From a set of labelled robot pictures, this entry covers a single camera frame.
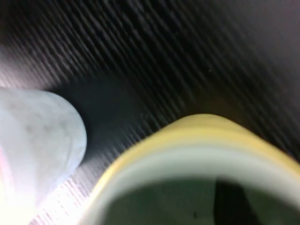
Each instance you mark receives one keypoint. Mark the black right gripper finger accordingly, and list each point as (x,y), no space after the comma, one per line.
(232,206)

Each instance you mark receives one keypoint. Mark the light green plastic cup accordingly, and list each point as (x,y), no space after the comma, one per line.
(178,187)

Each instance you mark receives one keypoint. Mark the yellow plastic cup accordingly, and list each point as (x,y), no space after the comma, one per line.
(187,127)

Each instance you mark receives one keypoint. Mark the light blue plastic cup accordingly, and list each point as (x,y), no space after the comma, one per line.
(39,140)

